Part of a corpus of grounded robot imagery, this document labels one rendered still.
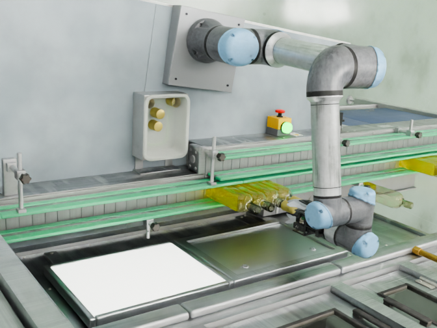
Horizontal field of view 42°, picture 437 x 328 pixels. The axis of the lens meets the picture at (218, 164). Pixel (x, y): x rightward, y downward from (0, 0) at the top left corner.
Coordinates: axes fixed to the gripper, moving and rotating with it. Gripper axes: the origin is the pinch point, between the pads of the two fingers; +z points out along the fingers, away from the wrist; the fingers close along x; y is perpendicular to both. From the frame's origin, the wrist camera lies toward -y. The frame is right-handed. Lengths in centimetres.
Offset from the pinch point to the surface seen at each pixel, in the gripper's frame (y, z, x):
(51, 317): 103, -66, -24
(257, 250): 12.7, 0.8, 12.6
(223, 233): 15.3, 16.5, 11.9
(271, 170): -9.0, 21.7, -6.1
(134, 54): 37, 43, -46
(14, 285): 105, -56, -24
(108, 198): 55, 23, -5
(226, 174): 8.5, 25.7, -6.0
